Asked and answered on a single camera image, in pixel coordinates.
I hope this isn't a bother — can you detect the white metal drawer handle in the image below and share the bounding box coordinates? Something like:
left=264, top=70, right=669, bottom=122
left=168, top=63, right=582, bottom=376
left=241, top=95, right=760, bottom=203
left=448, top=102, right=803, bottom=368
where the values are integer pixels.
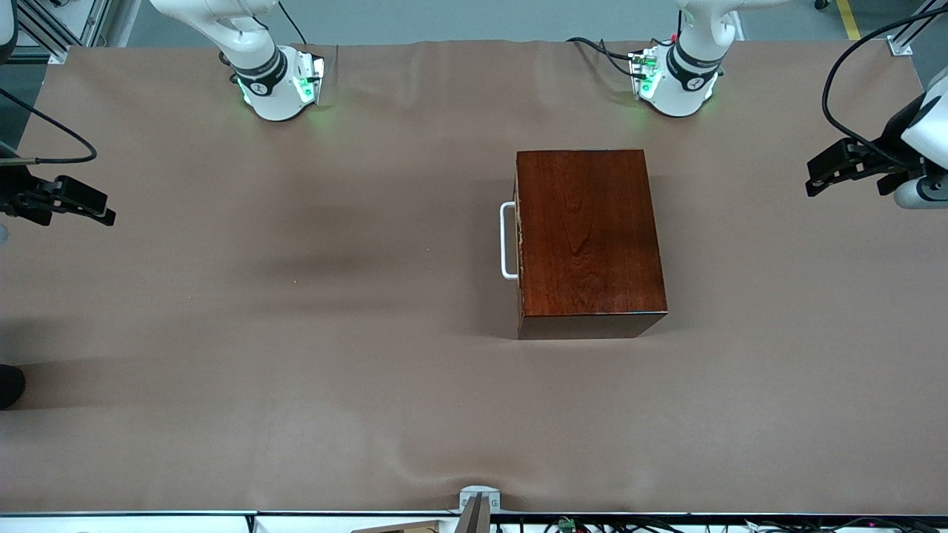
left=500, top=201, right=520, bottom=281

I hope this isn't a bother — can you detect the dark wooden cabinet door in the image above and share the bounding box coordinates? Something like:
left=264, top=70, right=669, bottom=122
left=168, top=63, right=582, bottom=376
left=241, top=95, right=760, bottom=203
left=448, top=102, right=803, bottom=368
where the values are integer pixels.
left=514, top=152, right=526, bottom=340

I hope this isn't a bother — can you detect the dark wooden drawer cabinet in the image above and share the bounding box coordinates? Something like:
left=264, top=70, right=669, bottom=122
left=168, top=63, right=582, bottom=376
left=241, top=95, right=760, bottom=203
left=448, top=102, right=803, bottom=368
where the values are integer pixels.
left=515, top=148, right=669, bottom=341

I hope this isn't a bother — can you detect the large table cover sheet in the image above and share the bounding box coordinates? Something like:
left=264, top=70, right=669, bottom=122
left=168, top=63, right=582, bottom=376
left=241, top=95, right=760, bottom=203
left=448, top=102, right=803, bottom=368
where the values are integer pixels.
left=0, top=38, right=948, bottom=516

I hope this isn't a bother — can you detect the aluminium frame profile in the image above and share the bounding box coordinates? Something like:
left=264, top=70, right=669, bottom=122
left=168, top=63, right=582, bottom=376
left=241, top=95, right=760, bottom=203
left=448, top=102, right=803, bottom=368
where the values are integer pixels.
left=15, top=0, right=112, bottom=66
left=887, top=0, right=948, bottom=58

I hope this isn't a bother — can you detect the black right arm base cable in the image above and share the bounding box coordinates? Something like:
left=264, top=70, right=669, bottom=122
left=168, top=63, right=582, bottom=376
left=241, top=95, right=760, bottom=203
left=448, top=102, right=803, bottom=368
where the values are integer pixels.
left=277, top=0, right=308, bottom=45

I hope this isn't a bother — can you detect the black arm base cable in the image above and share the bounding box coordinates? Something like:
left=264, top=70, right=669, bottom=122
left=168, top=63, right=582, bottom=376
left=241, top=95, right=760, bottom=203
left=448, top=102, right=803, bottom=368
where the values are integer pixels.
left=567, top=36, right=639, bottom=78
left=277, top=0, right=308, bottom=45

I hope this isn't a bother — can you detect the black left arm base cable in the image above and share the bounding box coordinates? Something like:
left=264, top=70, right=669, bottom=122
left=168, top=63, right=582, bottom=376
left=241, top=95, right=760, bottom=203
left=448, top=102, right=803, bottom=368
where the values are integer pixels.
left=567, top=36, right=639, bottom=78

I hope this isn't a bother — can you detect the grey metal corner bracket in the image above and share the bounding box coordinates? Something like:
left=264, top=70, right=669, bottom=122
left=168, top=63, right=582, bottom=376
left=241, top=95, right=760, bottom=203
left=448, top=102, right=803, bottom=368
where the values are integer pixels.
left=458, top=485, right=501, bottom=514

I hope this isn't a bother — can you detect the aluminium camera mount post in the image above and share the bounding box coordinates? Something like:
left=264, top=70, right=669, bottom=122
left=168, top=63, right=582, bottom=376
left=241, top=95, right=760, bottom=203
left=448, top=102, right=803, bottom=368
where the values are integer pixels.
left=452, top=492, right=492, bottom=533

